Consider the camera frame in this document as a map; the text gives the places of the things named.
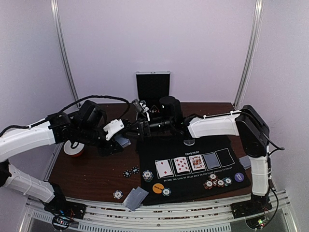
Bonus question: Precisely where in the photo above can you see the grey playing card deck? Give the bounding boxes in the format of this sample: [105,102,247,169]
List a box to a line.
[114,135,131,148]

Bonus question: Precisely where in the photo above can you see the two of diamonds card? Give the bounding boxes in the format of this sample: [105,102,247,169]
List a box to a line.
[155,159,173,178]

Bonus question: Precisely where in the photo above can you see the small chip stack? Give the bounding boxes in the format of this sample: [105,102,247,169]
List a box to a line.
[142,170,154,182]

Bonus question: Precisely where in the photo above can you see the eight of diamonds card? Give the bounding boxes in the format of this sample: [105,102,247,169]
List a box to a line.
[173,157,190,174]

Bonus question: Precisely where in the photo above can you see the dealt cards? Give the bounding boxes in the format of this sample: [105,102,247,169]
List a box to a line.
[123,187,149,211]

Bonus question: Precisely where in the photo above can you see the orange big blind button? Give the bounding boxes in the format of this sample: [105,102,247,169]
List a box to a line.
[152,183,165,194]

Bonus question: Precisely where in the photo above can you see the king of diamonds card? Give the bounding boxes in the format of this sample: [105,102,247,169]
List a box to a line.
[189,155,205,171]

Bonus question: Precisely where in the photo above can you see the blue green fifty chip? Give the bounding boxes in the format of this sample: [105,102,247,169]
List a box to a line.
[162,188,171,196]

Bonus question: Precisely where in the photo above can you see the black orange hundred chip stack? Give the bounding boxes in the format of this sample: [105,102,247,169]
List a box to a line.
[216,179,225,188]

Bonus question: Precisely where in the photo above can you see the dealt card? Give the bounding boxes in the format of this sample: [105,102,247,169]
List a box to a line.
[239,156,251,170]

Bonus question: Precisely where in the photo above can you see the purple small blind button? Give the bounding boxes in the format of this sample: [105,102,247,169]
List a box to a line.
[234,173,245,182]

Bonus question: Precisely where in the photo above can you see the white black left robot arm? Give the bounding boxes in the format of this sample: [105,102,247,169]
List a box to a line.
[0,96,127,215]

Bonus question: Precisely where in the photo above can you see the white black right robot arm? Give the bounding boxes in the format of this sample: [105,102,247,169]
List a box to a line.
[131,96,271,214]

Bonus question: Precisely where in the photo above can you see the red dice set in case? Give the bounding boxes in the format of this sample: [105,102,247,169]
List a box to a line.
[149,105,160,114]

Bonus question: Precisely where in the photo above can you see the black white chip left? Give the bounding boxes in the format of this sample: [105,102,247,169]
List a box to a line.
[123,170,132,178]

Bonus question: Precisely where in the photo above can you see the black white chip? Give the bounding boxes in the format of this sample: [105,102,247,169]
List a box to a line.
[123,170,132,178]
[131,166,140,174]

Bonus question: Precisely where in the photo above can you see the white red bowl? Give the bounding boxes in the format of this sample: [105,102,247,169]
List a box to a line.
[63,141,84,157]

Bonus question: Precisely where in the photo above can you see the black white chip right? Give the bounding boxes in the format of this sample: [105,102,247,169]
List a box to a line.
[131,166,140,174]

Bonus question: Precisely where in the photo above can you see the aluminium poker case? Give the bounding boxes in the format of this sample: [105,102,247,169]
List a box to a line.
[136,71,170,117]

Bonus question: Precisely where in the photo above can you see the white blue chip flat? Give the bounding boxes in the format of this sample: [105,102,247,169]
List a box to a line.
[113,190,123,200]

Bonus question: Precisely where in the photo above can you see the black poker table mat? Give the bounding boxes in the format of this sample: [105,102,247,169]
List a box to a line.
[136,136,251,205]

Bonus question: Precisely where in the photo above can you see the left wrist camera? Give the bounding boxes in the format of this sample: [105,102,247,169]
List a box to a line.
[103,119,131,141]

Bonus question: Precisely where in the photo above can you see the aluminium frame rail front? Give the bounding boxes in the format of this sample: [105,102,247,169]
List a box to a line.
[19,191,298,232]

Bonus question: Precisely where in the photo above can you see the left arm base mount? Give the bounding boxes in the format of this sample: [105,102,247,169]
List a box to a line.
[41,201,86,232]

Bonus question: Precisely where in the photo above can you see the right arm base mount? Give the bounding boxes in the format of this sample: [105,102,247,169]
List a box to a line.
[231,200,272,230]

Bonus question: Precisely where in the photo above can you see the right aluminium frame post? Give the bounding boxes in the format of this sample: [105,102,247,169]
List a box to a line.
[233,0,264,109]

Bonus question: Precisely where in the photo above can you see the aluminium frame post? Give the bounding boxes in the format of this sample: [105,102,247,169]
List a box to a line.
[233,0,264,109]
[51,0,79,101]

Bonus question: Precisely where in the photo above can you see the left aluminium frame post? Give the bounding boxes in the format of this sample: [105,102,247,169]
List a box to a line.
[51,0,79,101]

